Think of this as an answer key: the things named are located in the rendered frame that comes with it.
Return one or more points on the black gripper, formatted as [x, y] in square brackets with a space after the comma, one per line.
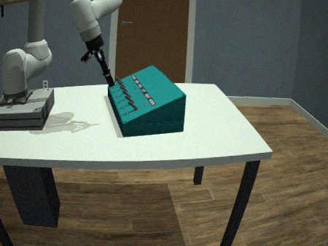
[95, 44]

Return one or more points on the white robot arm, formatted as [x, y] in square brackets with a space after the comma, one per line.
[19, 66]

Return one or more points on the teal console panel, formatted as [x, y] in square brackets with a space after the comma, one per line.
[159, 104]

